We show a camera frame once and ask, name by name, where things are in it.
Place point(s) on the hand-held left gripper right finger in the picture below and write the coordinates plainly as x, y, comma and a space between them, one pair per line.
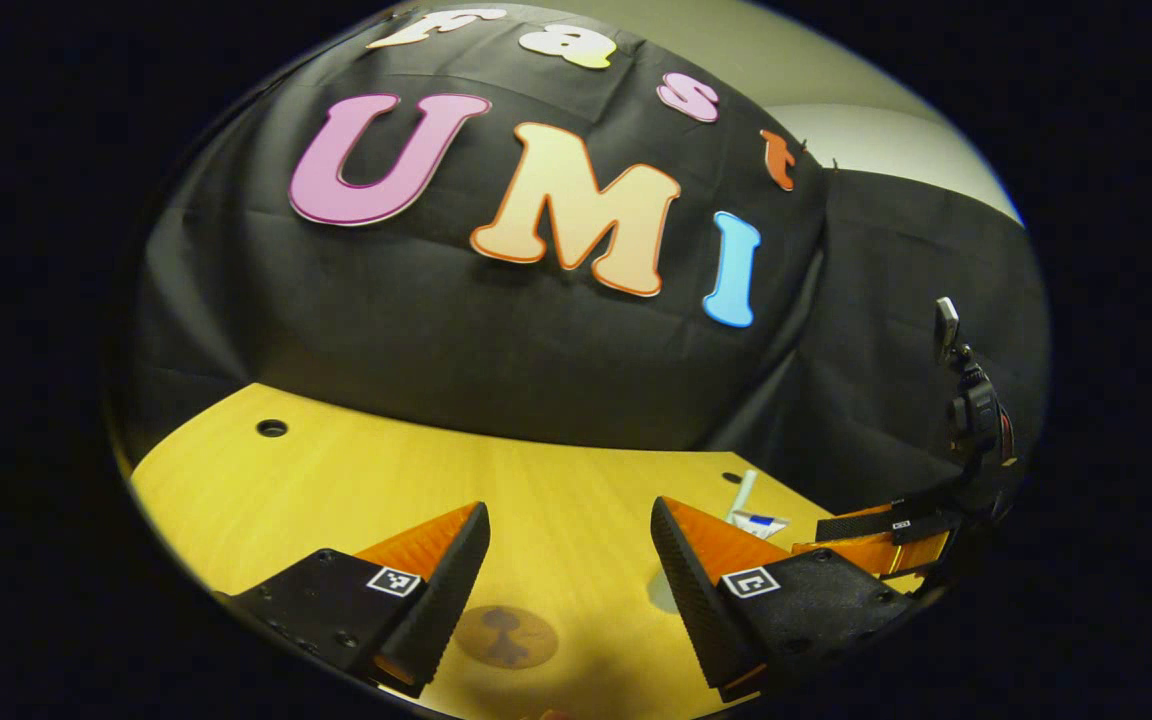
696, 590

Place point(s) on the white toothbrush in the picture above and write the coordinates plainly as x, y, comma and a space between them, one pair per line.
744, 492

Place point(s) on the white toothpaste tube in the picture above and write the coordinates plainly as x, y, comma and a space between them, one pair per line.
764, 524

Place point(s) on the round brown coaster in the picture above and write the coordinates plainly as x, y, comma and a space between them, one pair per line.
506, 637

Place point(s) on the wooden desktop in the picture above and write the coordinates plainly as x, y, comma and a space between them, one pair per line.
556, 500

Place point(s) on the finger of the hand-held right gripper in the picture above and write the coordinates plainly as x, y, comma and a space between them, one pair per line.
886, 526

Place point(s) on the black backdrop cloth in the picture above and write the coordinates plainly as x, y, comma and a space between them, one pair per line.
536, 350

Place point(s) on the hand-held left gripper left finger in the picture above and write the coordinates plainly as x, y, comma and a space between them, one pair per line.
446, 590

